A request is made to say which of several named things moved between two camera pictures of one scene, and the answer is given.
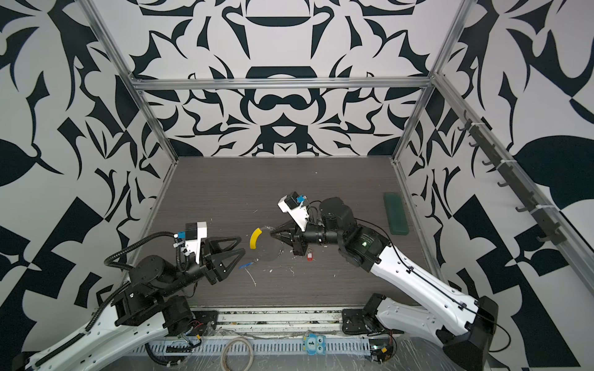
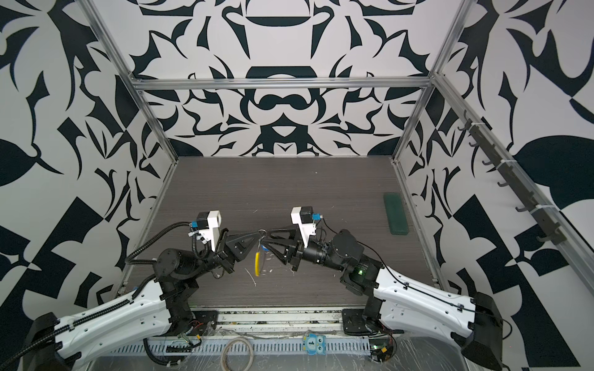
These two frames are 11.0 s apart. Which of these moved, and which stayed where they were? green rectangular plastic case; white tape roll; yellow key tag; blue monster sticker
Moved: yellow key tag
Stayed: blue monster sticker; white tape roll; green rectangular plastic case
